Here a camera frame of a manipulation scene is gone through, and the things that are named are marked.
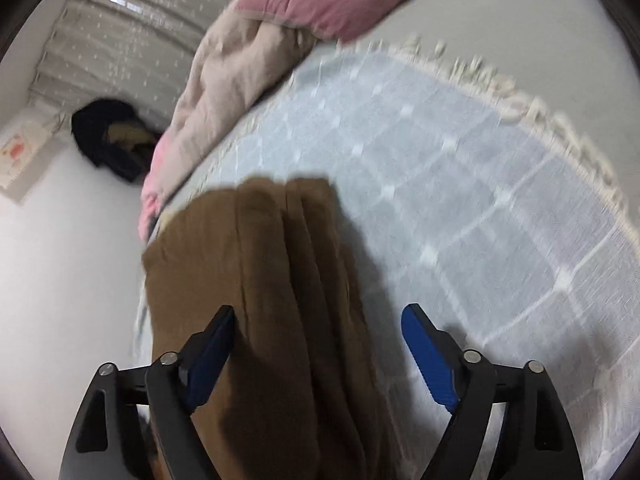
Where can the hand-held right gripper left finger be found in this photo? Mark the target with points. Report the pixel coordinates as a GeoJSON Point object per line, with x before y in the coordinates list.
{"type": "Point", "coordinates": [210, 360]}

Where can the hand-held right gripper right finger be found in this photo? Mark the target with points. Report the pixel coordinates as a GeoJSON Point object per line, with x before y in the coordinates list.
{"type": "Point", "coordinates": [427, 355]}

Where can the brown coat with fur collar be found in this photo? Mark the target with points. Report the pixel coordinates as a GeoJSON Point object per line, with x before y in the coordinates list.
{"type": "Point", "coordinates": [280, 300]}

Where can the pile of dark clothes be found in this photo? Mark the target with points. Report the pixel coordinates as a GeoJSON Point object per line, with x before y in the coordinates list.
{"type": "Point", "coordinates": [107, 135]}

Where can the light blue checked blanket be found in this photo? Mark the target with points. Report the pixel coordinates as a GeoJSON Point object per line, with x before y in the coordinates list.
{"type": "Point", "coordinates": [425, 170]}

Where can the pink fluffy cloth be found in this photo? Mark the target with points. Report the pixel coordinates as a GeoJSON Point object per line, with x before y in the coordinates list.
{"type": "Point", "coordinates": [159, 160]}

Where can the white box with red print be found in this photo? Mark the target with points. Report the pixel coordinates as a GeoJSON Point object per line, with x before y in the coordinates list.
{"type": "Point", "coordinates": [25, 155]}

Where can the beige duvet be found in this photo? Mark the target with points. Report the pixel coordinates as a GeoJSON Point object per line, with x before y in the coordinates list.
{"type": "Point", "coordinates": [225, 75]}

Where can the grey dotted curtain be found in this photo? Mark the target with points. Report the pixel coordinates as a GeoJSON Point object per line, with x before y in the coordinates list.
{"type": "Point", "coordinates": [125, 35]}

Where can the grey bed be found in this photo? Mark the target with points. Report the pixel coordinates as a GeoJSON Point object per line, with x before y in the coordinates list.
{"type": "Point", "coordinates": [525, 20]}

